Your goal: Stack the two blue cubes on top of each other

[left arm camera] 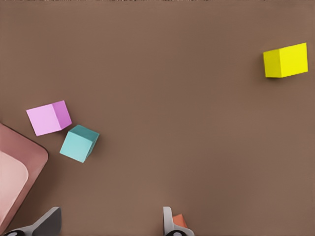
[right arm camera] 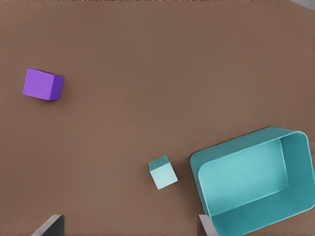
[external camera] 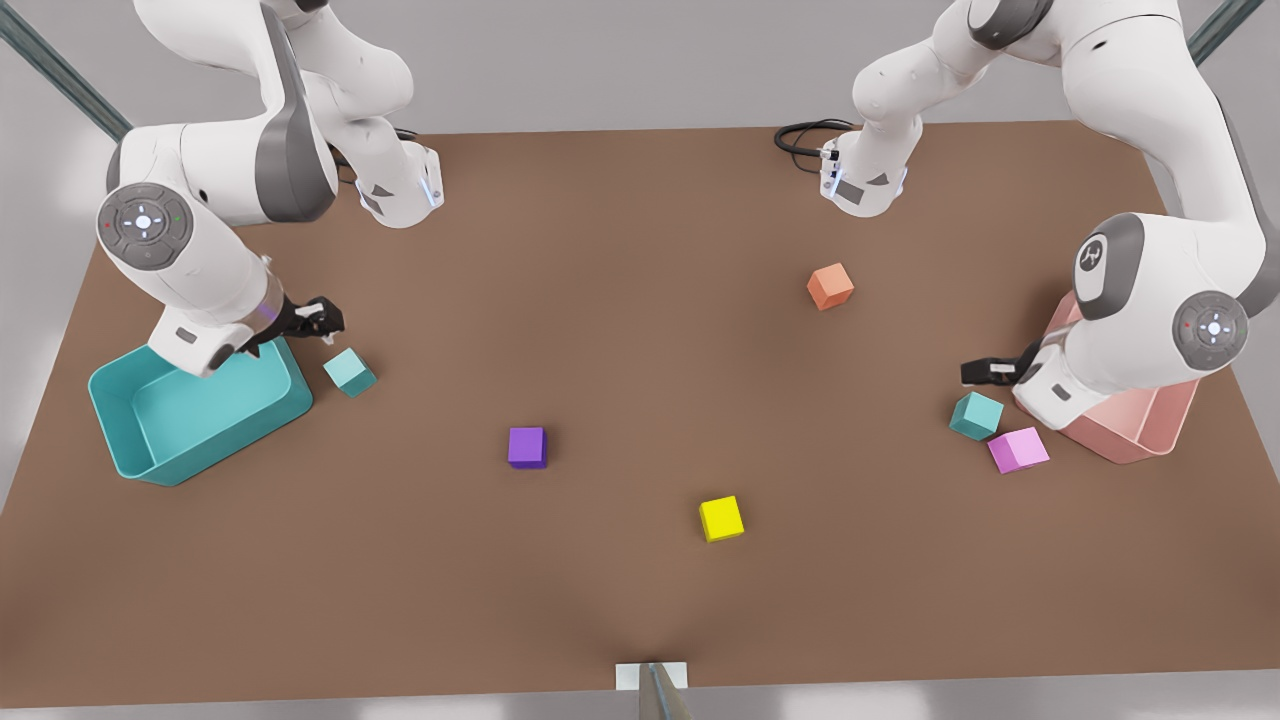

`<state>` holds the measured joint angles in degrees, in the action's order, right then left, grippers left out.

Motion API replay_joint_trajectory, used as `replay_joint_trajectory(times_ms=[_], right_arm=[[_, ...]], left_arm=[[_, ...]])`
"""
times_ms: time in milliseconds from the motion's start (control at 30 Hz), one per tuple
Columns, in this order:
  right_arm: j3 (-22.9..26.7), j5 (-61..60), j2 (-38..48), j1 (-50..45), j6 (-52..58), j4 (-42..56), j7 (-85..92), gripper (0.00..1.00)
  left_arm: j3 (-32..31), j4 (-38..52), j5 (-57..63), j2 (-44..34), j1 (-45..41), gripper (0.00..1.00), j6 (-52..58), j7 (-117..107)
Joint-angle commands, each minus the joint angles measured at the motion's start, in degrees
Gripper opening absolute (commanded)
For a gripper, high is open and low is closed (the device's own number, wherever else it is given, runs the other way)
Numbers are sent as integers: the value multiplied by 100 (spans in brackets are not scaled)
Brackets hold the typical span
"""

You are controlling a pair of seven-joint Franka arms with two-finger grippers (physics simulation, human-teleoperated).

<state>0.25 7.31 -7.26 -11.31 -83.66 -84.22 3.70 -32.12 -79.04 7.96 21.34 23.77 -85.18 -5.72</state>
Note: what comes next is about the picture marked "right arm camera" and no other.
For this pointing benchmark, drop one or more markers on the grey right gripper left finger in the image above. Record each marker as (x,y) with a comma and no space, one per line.
(50,226)

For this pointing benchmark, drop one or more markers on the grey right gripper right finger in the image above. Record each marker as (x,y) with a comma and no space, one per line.
(203,226)

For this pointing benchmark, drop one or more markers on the small light teal cube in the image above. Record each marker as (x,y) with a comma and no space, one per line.
(163,173)

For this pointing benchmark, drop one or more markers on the teal rectangular bin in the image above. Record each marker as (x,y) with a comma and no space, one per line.
(253,182)

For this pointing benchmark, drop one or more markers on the purple cube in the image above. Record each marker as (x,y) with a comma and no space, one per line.
(41,84)

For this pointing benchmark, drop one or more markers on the silver frame post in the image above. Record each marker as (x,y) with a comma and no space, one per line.
(304,2)

